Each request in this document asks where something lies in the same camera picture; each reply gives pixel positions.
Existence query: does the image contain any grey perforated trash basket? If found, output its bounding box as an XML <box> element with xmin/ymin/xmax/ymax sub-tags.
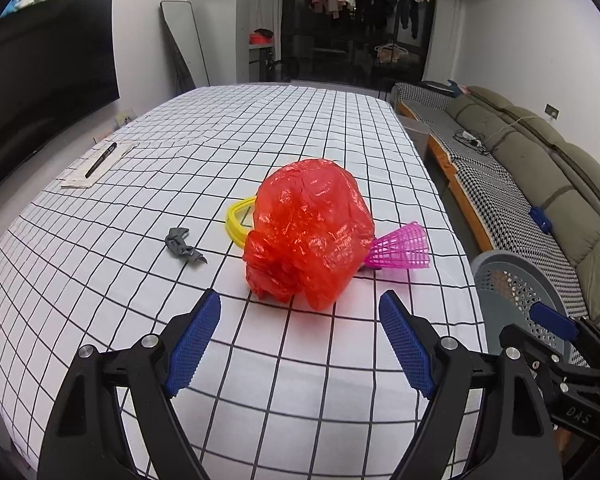
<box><xmin>470</xmin><ymin>250</ymin><xmax>588</xmax><ymax>365</ymax></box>

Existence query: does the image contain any blue object on sofa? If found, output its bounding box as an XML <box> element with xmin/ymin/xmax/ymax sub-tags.
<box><xmin>529</xmin><ymin>206</ymin><xmax>553</xmax><ymax>234</ymax></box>

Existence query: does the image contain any olive green sofa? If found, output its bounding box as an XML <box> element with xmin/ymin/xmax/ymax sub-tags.
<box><xmin>466</xmin><ymin>87</ymin><xmax>600</xmax><ymax>326</ymax></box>

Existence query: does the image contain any houndstooth sofa cover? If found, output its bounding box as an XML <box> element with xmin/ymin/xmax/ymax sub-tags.
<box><xmin>391</xmin><ymin>84</ymin><xmax>588</xmax><ymax>318</ymax></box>

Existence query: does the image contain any pink mesh plastic basket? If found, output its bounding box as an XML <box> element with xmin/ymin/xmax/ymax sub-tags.
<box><xmin>364</xmin><ymin>222</ymin><xmax>430</xmax><ymax>270</ymax></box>

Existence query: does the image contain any white power strip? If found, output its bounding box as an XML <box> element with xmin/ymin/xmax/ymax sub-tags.
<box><xmin>462</xmin><ymin>131</ymin><xmax>482</xmax><ymax>148</ymax></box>

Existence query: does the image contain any small grey crumpled cloth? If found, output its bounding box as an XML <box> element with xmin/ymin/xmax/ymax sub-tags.
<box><xmin>164</xmin><ymin>226</ymin><xmax>208</xmax><ymax>263</ymax></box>

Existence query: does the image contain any white grid tablecloth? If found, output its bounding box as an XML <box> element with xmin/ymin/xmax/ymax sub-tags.
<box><xmin>0</xmin><ymin>83</ymin><xmax>489</xmax><ymax>480</ymax></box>

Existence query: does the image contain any red plastic bag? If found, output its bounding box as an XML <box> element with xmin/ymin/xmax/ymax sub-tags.
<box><xmin>242</xmin><ymin>158</ymin><xmax>375</xmax><ymax>311</ymax></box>

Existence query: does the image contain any white paper sheet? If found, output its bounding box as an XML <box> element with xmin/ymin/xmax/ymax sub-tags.
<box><xmin>61</xmin><ymin>142</ymin><xmax>135</xmax><ymax>188</ymax></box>

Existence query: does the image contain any black pen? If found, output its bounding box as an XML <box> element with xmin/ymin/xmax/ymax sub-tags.
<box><xmin>84</xmin><ymin>142</ymin><xmax>118</xmax><ymax>179</ymax></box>

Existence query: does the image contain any black television screen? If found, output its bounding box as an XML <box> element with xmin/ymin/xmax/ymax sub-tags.
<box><xmin>0</xmin><ymin>0</ymin><xmax>120</xmax><ymax>184</ymax></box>

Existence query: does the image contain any leaning mirror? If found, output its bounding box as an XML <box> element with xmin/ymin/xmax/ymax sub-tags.
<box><xmin>160</xmin><ymin>0</ymin><xmax>210</xmax><ymax>93</ymax></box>

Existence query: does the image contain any red item on shelf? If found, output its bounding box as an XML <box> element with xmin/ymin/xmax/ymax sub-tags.
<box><xmin>249</xmin><ymin>28</ymin><xmax>274</xmax><ymax>46</ymax></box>

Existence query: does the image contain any wall power outlet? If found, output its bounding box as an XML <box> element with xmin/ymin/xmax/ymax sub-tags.
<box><xmin>545</xmin><ymin>104</ymin><xmax>559</xmax><ymax>119</ymax></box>

